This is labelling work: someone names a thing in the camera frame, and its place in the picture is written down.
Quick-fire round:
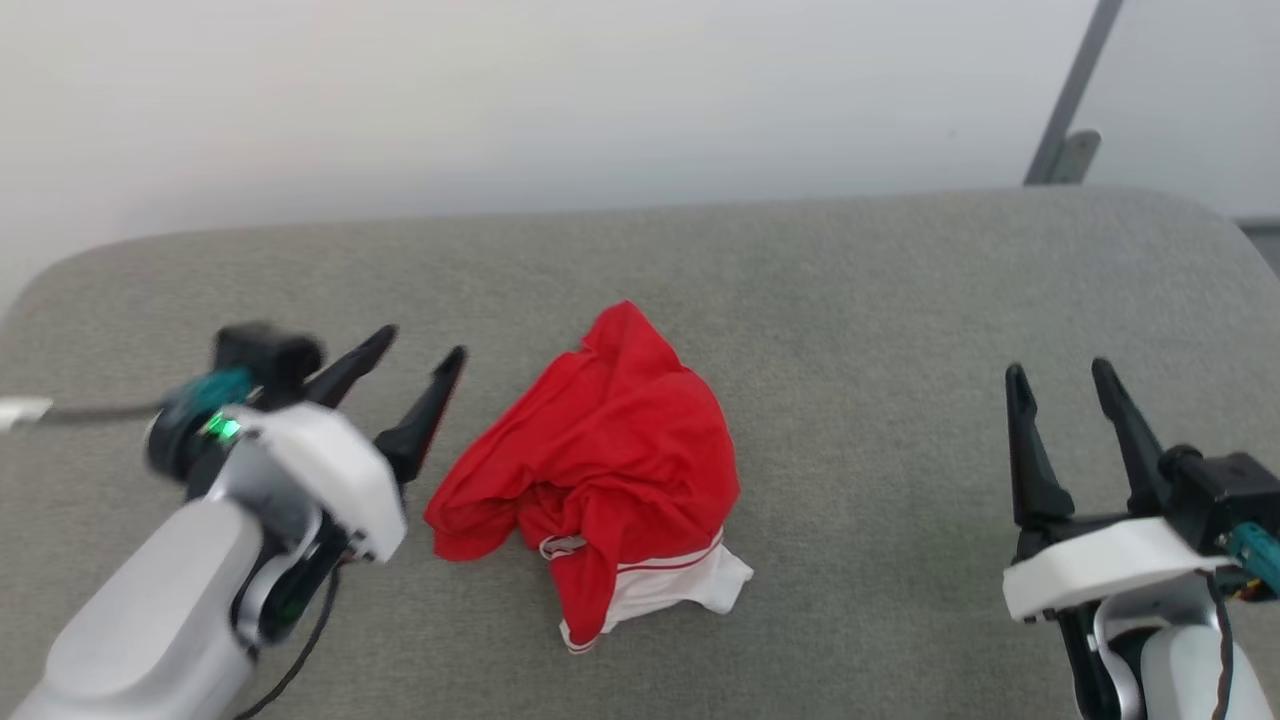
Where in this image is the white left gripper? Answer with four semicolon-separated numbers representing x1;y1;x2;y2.
145;325;468;641

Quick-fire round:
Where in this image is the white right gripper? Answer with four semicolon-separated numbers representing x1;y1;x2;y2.
1003;357;1241;623

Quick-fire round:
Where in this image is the red and white shirt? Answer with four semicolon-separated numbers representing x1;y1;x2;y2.
424;300;754;656

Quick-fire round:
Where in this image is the grey metal pole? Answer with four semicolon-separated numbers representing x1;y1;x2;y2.
1023;0;1126;186

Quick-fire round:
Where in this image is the left camera cable teal plug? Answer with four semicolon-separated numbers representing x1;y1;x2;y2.
40;368;253;426

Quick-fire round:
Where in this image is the camera cable teal plug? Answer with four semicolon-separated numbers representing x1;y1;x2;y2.
1222;520;1280;603
40;368;253;426

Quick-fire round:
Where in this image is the right camera cable teal plug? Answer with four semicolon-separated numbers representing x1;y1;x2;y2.
1222;520;1280;603

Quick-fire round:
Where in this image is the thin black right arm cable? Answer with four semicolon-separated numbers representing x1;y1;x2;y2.
1205;575;1241;720

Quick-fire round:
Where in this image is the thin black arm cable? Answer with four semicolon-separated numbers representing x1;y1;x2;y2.
233;565;343;720
1205;575;1241;720

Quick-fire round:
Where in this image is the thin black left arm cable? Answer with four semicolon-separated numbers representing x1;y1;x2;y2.
233;565;343;720

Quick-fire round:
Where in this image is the grey metal pole bracket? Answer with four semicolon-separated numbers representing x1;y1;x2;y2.
1045;130;1102;186

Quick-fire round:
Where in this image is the white tape cable label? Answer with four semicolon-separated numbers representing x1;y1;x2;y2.
0;397;53;433

